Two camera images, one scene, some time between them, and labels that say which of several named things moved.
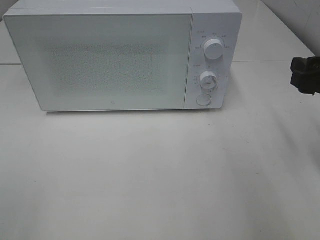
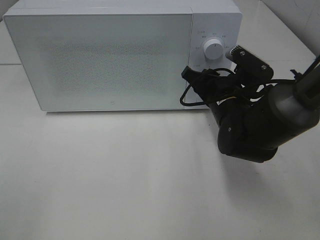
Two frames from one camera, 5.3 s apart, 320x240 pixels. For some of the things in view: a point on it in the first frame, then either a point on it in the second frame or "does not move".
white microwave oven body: x=128 y=55 does not move
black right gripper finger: x=309 y=65 -> x=241 y=100
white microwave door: x=104 y=62 does not move
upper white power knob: x=213 y=49 does not move
